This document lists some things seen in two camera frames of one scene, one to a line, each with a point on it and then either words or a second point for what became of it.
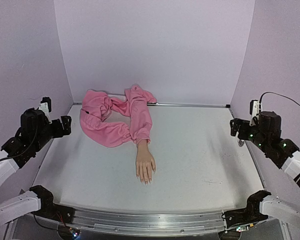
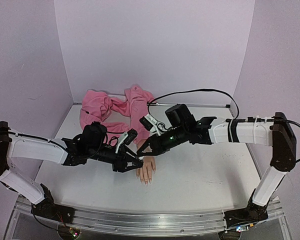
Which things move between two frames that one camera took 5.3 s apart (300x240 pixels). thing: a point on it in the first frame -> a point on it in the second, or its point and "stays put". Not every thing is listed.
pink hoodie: [97, 105] stays put
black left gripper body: [59, 131] -> [117, 165]
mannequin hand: [144, 161] stays put
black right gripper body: [236, 127] -> [155, 143]
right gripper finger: [235, 124] -> [143, 147]
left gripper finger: [66, 123] -> [130, 155]
